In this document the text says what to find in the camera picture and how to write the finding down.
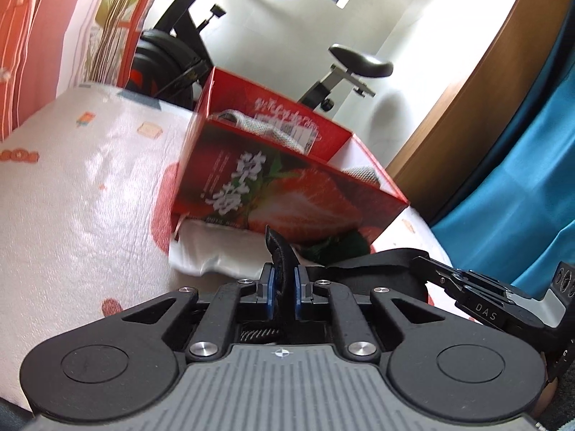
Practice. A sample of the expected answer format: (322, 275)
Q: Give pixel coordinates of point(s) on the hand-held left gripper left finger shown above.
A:
(268, 289)

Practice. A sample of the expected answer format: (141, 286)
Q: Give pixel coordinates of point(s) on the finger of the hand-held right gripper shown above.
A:
(449, 274)
(487, 312)

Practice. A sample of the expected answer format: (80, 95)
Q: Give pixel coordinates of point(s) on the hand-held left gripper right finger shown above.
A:
(298, 289)

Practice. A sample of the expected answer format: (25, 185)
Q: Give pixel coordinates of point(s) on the red cardboard box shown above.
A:
(292, 188)

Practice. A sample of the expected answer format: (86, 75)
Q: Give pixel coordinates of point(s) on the person's right hand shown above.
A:
(550, 397)

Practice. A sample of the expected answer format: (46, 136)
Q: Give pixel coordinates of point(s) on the white plastic packet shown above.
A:
(202, 251)

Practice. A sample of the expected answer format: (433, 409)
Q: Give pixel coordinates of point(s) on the blue curtain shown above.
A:
(516, 188)

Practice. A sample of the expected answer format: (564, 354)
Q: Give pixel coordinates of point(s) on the grey knit cloth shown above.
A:
(364, 175)
(269, 128)

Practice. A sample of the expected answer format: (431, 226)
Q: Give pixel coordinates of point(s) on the printed bedsheet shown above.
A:
(90, 188)

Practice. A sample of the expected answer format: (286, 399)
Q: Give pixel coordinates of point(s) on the black exercise bike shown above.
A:
(179, 45)

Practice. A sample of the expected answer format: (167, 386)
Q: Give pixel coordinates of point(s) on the wooden door frame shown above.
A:
(471, 98)

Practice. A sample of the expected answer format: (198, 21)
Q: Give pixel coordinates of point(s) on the orange printed wall cloth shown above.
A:
(45, 31)

